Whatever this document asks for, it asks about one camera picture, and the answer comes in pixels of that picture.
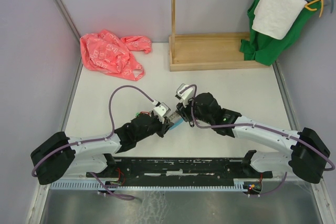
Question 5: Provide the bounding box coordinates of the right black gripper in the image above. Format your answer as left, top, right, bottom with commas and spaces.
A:
175, 95, 213, 125

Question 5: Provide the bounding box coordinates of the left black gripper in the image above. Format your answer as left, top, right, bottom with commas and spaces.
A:
136, 113, 174, 142

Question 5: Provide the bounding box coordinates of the silver key holder blue handle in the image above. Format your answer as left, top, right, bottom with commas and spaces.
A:
168, 112, 184, 130

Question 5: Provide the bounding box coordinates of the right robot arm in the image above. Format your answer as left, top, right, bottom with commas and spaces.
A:
175, 89, 330, 184

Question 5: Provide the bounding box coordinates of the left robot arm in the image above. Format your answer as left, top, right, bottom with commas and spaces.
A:
30, 112, 174, 185

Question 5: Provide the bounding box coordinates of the green shirt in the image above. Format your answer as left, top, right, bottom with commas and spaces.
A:
240, 0, 322, 66

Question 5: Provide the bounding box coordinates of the pink patterned cloth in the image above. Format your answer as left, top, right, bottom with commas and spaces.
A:
80, 29, 152, 81

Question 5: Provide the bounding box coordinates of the white towel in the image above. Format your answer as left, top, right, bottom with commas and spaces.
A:
252, 0, 308, 40

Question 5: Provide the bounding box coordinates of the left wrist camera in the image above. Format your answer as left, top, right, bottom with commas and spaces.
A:
152, 100, 171, 124

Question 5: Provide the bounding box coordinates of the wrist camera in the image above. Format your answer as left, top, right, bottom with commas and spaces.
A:
175, 83, 197, 107
152, 100, 171, 124

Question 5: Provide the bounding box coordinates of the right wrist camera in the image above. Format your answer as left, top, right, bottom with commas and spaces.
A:
175, 83, 197, 107

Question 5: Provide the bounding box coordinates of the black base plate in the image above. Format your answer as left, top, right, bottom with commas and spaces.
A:
96, 157, 272, 187

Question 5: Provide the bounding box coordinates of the wooden rack frame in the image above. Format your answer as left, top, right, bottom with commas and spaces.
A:
169, 0, 266, 71

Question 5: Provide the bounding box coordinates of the grey cable duct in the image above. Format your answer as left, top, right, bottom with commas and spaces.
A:
49, 179, 250, 190

